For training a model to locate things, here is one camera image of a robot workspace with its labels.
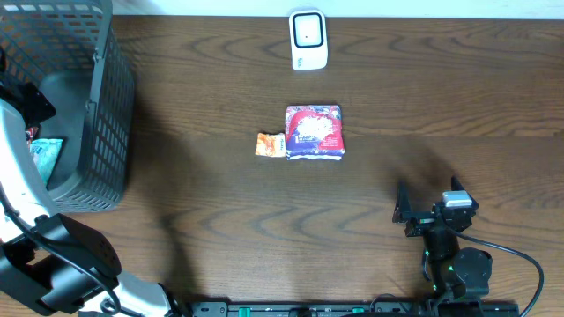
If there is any teal green wipes pack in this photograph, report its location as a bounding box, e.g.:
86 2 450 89
30 138 63 185

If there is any red purple sanitary pad pack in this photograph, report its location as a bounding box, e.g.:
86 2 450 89
285 105 345 161

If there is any small orange tissue pack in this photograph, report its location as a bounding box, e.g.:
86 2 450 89
255 133 286 158

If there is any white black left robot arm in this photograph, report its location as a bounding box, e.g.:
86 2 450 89
1 195 183 316

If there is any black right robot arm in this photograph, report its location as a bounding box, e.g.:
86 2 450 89
392 177 493 316

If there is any white barcode scanner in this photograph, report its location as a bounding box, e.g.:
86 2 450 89
288 10 329 71

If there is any dark grey plastic basket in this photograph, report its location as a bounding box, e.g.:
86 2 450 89
1 0 135 213

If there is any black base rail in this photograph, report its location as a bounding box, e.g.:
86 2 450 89
189 299 520 317

